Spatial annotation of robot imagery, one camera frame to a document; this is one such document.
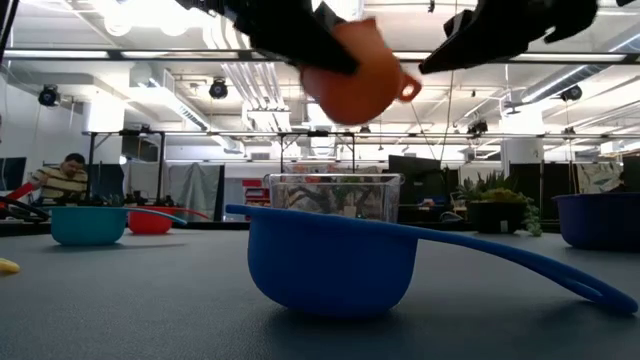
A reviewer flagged black aluminium table frame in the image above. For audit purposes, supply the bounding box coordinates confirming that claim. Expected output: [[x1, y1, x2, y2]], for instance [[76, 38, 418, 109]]
[[0, 219, 566, 237]]

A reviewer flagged red measuring cup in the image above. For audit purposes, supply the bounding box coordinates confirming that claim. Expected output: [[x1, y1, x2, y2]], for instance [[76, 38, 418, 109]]
[[127, 205, 211, 236]]

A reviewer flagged grey cover cloth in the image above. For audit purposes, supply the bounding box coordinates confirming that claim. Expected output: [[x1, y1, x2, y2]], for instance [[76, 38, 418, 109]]
[[167, 162, 225, 222]]

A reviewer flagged person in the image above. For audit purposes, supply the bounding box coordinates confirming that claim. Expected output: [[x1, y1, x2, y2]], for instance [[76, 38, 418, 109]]
[[27, 152, 90, 205]]

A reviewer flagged teal measuring cup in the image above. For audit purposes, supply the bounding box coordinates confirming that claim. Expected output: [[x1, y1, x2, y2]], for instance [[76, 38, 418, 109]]
[[49, 205, 187, 247]]

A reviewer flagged blue measuring cup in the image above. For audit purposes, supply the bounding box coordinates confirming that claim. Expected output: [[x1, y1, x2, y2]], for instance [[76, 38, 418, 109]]
[[224, 203, 640, 319]]

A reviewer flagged blue partition panel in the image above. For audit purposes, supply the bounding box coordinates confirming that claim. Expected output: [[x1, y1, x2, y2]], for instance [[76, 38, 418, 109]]
[[89, 163, 125, 206]]

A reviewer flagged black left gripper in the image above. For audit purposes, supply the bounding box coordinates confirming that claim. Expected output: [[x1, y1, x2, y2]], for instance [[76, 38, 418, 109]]
[[174, 0, 360, 77]]

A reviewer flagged orange measuring cup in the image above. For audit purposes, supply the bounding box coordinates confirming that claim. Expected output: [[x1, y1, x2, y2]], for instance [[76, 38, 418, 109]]
[[299, 17, 423, 126]]

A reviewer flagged leaf patterned panel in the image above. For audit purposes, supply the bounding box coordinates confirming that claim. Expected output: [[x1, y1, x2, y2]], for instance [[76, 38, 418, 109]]
[[577, 162, 624, 195]]

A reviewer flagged clear plastic basket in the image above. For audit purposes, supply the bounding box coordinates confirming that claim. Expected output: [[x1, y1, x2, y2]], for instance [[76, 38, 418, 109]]
[[264, 172, 405, 225]]

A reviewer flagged dark blue bowl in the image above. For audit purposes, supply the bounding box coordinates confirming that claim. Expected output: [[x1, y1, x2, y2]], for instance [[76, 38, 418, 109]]
[[552, 192, 640, 251]]

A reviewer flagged black partition panel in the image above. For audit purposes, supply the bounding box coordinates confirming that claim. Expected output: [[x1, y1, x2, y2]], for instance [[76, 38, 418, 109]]
[[508, 162, 579, 224]]

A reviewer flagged potted succulent plant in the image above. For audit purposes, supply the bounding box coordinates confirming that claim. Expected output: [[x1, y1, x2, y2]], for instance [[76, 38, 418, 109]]
[[455, 169, 544, 238]]

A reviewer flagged black overhead frame beam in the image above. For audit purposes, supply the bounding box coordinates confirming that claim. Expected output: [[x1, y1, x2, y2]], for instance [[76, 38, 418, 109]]
[[0, 48, 640, 65]]

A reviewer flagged black computer monitor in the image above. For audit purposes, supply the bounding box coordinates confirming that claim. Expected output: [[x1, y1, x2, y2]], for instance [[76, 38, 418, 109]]
[[388, 154, 451, 221]]

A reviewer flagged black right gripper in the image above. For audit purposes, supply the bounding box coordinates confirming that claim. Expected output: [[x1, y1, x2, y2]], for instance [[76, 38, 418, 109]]
[[418, 0, 599, 75]]

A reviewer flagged dark wall screen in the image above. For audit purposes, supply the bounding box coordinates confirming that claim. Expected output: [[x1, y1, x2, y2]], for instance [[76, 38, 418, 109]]
[[0, 157, 27, 191]]

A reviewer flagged tall black metal rack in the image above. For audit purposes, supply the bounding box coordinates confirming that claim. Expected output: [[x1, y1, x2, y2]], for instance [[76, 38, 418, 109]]
[[82, 128, 167, 221]]

